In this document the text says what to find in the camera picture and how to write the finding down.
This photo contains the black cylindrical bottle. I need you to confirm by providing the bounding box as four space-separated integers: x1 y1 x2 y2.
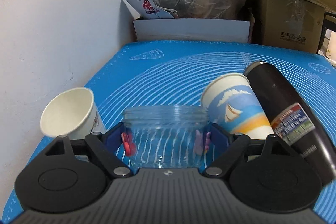
244 61 335 185

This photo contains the black metal chair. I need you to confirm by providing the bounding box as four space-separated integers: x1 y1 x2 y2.
318 12 335 60

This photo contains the white paper cup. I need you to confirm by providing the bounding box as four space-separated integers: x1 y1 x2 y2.
39 87 106 139

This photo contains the white cardboard box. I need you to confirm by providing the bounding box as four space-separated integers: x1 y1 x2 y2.
124 0 254 43

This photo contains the lower brown cardboard box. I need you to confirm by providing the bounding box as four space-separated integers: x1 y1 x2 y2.
251 0 325 53

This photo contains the clear glass jar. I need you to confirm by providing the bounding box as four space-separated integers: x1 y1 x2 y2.
122 105 209 170

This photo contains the sailboat print paper cup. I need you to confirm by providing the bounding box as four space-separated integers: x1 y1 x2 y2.
201 73 274 140

